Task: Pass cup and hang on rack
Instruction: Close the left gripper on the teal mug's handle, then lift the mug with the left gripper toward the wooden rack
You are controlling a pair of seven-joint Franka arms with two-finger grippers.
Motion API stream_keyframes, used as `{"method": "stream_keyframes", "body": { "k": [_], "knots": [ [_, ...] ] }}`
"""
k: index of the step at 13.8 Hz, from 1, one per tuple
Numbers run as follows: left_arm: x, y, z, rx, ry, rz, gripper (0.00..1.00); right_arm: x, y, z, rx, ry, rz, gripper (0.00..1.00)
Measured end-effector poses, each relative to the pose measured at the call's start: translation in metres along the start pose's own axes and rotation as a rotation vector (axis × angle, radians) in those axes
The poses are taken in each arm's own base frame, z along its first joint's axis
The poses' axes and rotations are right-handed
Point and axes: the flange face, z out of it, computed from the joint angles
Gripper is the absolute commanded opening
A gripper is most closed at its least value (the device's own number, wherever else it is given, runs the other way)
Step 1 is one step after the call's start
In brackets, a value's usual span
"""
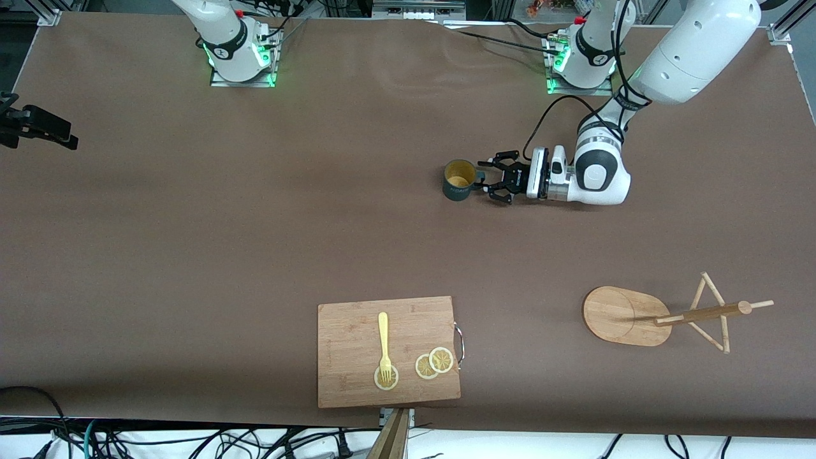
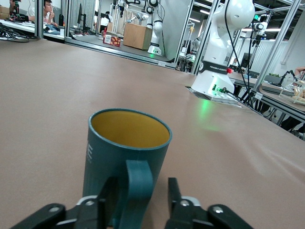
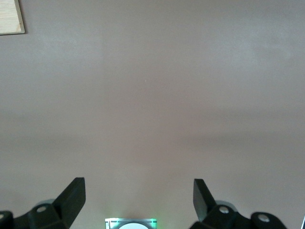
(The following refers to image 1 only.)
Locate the wooden cutting board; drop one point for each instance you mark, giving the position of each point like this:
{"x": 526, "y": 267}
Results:
{"x": 350, "y": 344}

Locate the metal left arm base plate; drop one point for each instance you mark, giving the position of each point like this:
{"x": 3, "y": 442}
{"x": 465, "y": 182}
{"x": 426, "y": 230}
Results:
{"x": 599, "y": 92}

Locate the lemon slice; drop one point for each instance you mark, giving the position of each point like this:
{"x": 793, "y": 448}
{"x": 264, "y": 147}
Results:
{"x": 390, "y": 381}
{"x": 422, "y": 368}
{"x": 441, "y": 360}

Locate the brown wooden bar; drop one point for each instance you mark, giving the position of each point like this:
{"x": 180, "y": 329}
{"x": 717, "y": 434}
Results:
{"x": 392, "y": 440}

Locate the grey power strip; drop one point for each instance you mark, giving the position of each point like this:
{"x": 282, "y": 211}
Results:
{"x": 414, "y": 9}

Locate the yellow plastic fork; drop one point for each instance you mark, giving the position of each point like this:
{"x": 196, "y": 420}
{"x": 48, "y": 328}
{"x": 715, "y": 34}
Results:
{"x": 383, "y": 331}

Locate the brown table cover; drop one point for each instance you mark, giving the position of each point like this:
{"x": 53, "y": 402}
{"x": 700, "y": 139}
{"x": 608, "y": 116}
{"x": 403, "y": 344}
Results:
{"x": 382, "y": 242}

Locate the wooden cup rack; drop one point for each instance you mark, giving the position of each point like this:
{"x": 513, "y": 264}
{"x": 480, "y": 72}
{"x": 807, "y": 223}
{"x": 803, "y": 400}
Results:
{"x": 618, "y": 315}

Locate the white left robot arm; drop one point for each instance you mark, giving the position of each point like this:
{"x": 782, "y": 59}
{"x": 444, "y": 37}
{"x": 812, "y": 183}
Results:
{"x": 695, "y": 51}

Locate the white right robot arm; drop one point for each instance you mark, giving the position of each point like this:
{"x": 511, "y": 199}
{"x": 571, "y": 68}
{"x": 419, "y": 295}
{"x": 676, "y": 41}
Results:
{"x": 223, "y": 38}

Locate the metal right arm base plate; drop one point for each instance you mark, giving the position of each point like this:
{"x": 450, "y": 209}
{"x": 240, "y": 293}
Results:
{"x": 255, "y": 83}

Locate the metal bracket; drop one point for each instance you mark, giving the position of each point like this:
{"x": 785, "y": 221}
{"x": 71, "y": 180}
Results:
{"x": 411, "y": 417}

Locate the dark teal mug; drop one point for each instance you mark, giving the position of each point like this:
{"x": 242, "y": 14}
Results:
{"x": 456, "y": 191}

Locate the aluminium frame profile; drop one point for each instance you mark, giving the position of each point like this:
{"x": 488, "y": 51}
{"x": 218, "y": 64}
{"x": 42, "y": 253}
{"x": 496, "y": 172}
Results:
{"x": 781, "y": 33}
{"x": 48, "y": 14}

